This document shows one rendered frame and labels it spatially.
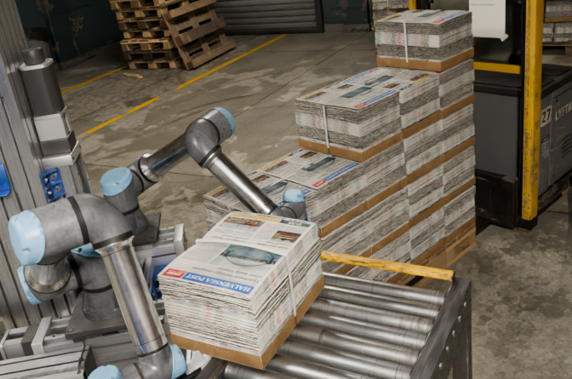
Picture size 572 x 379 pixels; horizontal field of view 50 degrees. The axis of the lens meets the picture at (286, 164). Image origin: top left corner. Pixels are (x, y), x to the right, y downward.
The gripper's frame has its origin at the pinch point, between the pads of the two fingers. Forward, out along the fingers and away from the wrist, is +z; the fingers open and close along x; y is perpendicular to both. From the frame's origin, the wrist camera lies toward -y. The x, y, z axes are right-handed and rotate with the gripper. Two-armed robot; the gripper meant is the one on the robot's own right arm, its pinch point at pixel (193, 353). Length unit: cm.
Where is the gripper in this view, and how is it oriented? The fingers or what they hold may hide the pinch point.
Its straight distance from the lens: 176.8
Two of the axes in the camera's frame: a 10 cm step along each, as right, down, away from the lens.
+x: -8.8, -0.7, 4.7
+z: 4.6, -4.0, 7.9
